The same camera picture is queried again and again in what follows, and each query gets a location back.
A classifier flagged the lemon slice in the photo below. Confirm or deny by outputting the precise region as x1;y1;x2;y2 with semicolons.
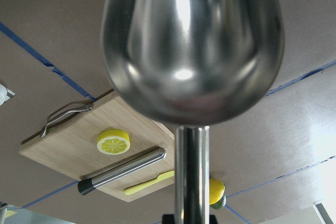
97;129;131;155

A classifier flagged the wooden cutting board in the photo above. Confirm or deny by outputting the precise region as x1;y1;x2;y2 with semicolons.
20;92;174;202

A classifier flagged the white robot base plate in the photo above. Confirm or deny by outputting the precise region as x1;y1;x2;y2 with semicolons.
0;84;15;105

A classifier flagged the green lime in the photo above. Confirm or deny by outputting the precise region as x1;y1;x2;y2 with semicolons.
210;194;226;210

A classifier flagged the metal rod black tip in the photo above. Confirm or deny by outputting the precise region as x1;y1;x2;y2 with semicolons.
77;147;166;195

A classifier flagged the metal ice scoop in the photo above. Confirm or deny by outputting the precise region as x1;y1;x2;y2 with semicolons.
101;0;284;223

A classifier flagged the yellow lemon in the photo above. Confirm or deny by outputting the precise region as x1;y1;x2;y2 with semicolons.
209;178;225;205

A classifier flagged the yellow plastic knife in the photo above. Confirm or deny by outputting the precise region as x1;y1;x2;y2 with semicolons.
123;170;175;196

